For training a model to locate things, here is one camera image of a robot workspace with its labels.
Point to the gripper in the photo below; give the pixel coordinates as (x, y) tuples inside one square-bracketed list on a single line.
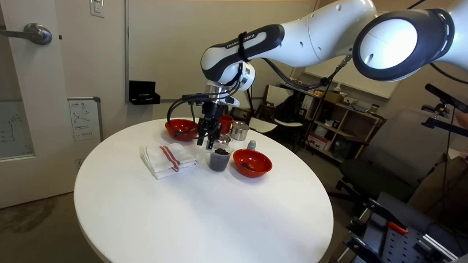
[(212, 111)]

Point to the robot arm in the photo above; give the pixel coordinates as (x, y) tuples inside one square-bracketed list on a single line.
[(321, 33)]

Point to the orange bowl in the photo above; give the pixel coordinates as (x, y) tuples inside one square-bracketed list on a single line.
[(256, 157), (179, 128)]

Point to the clear plastic jar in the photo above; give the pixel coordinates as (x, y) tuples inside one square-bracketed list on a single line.
[(219, 162)]

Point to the heap of dark beans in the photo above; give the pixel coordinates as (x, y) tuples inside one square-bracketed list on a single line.
[(248, 166), (221, 151)]

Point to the red cup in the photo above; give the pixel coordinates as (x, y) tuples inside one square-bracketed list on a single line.
[(226, 124)]

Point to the small metal pot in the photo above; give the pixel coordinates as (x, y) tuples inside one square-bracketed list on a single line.
[(239, 132)]

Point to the small grey bottle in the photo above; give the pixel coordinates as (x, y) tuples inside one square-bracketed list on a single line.
[(251, 145)]

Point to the white towel with red stripes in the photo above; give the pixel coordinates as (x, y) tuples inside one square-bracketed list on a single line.
[(166, 160)]

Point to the folding chair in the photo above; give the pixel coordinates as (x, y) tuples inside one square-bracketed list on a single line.
[(276, 109)]

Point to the small whiteboard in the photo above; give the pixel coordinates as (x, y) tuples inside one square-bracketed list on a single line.
[(85, 118)]

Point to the wooden shelf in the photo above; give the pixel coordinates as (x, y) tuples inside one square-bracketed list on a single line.
[(347, 126)]

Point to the white door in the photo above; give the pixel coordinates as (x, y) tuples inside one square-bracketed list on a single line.
[(33, 80)]

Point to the grey office chair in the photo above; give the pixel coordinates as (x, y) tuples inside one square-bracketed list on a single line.
[(395, 153)]

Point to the black clamp with orange grip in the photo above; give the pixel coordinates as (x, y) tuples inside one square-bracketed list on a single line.
[(391, 221)]

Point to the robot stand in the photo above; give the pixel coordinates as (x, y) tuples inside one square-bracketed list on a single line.
[(402, 244)]

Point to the black wall tray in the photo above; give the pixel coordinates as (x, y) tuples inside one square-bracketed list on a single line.
[(143, 94)]

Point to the large wall whiteboard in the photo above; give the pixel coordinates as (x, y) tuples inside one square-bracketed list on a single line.
[(164, 44)]

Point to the wall switch plate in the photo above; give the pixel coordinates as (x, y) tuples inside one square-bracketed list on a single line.
[(97, 8)]

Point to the camera on mount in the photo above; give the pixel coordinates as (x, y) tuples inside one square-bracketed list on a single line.
[(444, 100)]

